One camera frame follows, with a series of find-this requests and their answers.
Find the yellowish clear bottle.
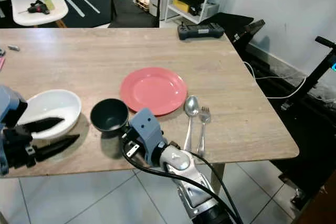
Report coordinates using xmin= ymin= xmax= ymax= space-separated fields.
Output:
xmin=39 ymin=0 xmax=56 ymax=11

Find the black scooter stem with handlebar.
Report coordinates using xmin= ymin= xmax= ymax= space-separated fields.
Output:
xmin=281 ymin=35 xmax=336 ymax=110

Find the dark blue bowl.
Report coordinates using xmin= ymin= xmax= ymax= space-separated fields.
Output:
xmin=90 ymin=98 xmax=130 ymax=133

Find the white bowl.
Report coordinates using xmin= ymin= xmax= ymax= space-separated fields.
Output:
xmin=17 ymin=89 xmax=83 ymax=140

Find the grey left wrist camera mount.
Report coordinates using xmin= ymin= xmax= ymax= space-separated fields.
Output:
xmin=0 ymin=87 xmax=28 ymax=176

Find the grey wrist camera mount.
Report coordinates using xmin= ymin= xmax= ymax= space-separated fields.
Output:
xmin=128 ymin=108 xmax=164 ymax=166
xmin=0 ymin=87 xmax=28 ymax=176

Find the yellow box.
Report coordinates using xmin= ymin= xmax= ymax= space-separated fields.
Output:
xmin=173 ymin=0 xmax=192 ymax=12

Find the silver fork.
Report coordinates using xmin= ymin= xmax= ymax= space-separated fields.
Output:
xmin=196 ymin=106 xmax=212 ymax=158

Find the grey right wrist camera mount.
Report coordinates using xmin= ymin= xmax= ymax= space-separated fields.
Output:
xmin=128 ymin=108 xmax=164 ymax=166

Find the thin white cable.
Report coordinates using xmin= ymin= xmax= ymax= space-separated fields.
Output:
xmin=241 ymin=60 xmax=308 ymax=100

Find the black exercise machine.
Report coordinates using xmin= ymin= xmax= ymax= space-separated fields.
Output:
xmin=210 ymin=12 xmax=336 ymax=214

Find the light wooden table leg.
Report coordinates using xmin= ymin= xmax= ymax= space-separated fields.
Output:
xmin=210 ymin=162 xmax=225 ymax=196

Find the dark rug with white stripes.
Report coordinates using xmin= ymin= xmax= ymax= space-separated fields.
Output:
xmin=0 ymin=0 xmax=163 ymax=29

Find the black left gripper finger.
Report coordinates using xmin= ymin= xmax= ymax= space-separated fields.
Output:
xmin=34 ymin=134 xmax=80 ymax=163
xmin=26 ymin=118 xmax=65 ymax=134

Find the red plate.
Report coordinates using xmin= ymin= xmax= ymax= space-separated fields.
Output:
xmin=120 ymin=67 xmax=188 ymax=116

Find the silver spoon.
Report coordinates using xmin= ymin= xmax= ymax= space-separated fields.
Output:
xmin=183 ymin=95 xmax=201 ymax=154

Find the black remote controller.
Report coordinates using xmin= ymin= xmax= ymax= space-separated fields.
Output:
xmin=177 ymin=22 xmax=225 ymax=40

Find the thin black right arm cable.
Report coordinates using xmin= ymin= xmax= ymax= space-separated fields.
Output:
xmin=194 ymin=152 xmax=254 ymax=224

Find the black and red tool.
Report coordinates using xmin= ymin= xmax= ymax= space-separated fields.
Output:
xmin=18 ymin=1 xmax=51 ymax=15

